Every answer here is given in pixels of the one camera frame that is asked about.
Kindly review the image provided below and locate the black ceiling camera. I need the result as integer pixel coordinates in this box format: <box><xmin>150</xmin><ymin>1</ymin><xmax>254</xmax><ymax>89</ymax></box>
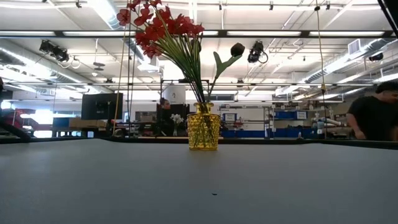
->
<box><xmin>247</xmin><ymin>40</ymin><xmax>269</xmax><ymax>65</ymax></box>
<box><xmin>39</xmin><ymin>39</ymin><xmax>71</xmax><ymax>63</ymax></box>

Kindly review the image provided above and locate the blue storage bin row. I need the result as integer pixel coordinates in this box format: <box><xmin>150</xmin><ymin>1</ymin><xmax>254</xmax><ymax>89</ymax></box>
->
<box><xmin>221</xmin><ymin>127</ymin><xmax>315</xmax><ymax>139</ymax></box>

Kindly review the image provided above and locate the seated person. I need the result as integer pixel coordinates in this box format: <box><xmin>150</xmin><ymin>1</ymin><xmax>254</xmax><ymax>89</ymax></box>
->
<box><xmin>157</xmin><ymin>98</ymin><xmax>175</xmax><ymax>137</ymax></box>

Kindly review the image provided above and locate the white flower bouquet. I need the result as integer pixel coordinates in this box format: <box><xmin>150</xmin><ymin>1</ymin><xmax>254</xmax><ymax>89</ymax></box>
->
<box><xmin>170</xmin><ymin>113</ymin><xmax>185</xmax><ymax>137</ymax></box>

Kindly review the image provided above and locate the black computer monitor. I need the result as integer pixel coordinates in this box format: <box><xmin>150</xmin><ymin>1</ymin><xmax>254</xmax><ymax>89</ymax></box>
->
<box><xmin>81</xmin><ymin>93</ymin><xmax>124</xmax><ymax>121</ymax></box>

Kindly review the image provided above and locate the yellow hanging cable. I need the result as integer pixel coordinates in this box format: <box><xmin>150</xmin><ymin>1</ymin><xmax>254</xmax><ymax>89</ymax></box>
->
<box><xmin>113</xmin><ymin>0</ymin><xmax>130</xmax><ymax>130</ymax></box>
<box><xmin>313</xmin><ymin>0</ymin><xmax>328</xmax><ymax>139</ymax></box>

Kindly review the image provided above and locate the brown cardboard box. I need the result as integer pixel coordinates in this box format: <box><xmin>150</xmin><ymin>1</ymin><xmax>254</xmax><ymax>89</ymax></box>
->
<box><xmin>68</xmin><ymin>118</ymin><xmax>108</xmax><ymax>128</ymax></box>

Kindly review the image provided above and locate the dark tulip with green stem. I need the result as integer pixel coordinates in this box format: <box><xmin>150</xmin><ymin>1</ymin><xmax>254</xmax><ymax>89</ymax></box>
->
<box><xmin>207</xmin><ymin>42</ymin><xmax>246</xmax><ymax>103</ymax></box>

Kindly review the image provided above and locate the yellow textured glass vase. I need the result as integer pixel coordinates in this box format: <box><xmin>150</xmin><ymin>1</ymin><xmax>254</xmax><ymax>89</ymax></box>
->
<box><xmin>187</xmin><ymin>102</ymin><xmax>221</xmax><ymax>152</ymax></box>

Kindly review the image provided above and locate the standing person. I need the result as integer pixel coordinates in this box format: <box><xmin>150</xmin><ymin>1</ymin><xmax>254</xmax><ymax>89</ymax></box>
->
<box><xmin>346</xmin><ymin>81</ymin><xmax>398</xmax><ymax>141</ymax></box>

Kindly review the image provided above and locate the black table edge rail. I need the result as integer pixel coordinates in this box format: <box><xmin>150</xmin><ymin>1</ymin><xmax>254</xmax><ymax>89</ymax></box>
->
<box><xmin>0</xmin><ymin>136</ymin><xmax>398</xmax><ymax>151</ymax></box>

